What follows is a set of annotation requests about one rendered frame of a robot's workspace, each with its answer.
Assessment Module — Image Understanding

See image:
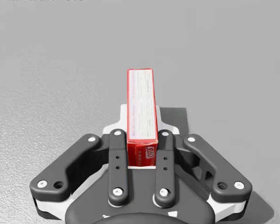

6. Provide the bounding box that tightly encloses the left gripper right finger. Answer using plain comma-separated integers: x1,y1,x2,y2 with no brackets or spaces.
153,105,253,208

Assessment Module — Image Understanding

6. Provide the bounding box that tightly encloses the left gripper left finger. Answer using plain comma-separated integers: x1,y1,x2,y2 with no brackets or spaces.
29,104,129,207

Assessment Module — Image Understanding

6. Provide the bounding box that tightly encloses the red and white carton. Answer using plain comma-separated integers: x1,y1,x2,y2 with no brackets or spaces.
126,68,159,167

